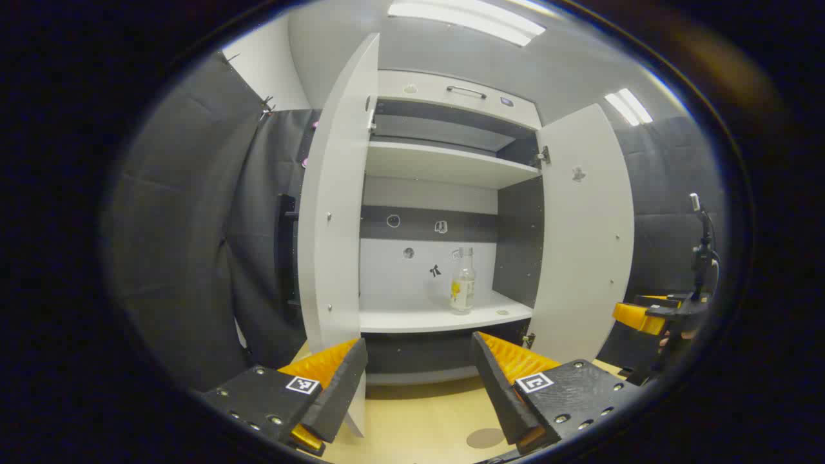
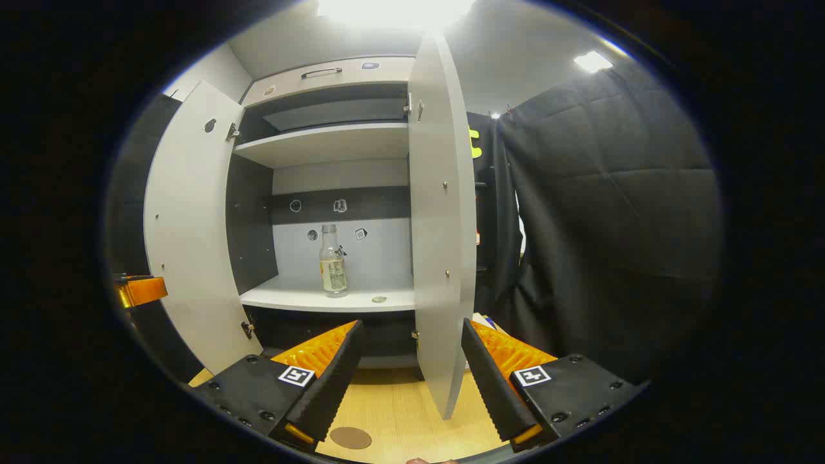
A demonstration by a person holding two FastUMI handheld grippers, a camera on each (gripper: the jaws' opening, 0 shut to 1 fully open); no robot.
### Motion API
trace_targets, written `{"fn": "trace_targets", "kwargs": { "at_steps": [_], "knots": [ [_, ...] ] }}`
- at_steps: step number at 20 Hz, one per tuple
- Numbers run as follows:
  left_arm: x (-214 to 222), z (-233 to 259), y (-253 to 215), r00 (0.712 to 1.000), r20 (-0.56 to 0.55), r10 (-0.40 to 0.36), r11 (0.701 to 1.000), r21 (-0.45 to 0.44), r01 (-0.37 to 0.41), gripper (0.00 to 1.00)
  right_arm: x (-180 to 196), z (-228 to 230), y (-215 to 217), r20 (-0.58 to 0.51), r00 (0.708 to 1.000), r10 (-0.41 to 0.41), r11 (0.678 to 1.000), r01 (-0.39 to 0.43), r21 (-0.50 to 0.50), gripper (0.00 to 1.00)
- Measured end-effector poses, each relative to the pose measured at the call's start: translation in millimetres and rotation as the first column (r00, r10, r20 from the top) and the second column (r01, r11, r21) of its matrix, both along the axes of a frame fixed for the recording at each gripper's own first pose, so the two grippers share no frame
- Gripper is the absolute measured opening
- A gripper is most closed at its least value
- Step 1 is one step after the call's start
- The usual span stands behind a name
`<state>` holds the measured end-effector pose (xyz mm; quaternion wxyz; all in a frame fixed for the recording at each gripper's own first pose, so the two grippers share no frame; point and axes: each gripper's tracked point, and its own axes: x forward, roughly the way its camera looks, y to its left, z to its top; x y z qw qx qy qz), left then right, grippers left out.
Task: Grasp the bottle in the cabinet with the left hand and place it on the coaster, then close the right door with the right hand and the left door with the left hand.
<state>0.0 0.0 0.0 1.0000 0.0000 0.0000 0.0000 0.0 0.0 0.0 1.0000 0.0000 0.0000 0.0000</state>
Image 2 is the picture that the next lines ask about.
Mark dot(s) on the black backdrop cloth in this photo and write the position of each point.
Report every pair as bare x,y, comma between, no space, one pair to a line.
612,212

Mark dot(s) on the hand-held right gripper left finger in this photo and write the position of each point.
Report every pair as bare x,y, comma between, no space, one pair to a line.
332,380

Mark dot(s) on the stack of books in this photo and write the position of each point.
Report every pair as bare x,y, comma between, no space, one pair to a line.
485,320

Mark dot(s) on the grey cabinet door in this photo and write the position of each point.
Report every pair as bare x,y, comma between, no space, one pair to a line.
193,225
441,225

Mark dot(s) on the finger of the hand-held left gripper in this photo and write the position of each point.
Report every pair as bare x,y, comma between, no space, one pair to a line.
143,291

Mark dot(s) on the ceiling light panel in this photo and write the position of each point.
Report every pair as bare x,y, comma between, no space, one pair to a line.
593,61
393,9

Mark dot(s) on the grey cabinet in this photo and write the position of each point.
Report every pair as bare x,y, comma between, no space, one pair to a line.
329,145

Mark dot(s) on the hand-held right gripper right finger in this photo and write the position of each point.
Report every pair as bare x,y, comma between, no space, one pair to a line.
493,386

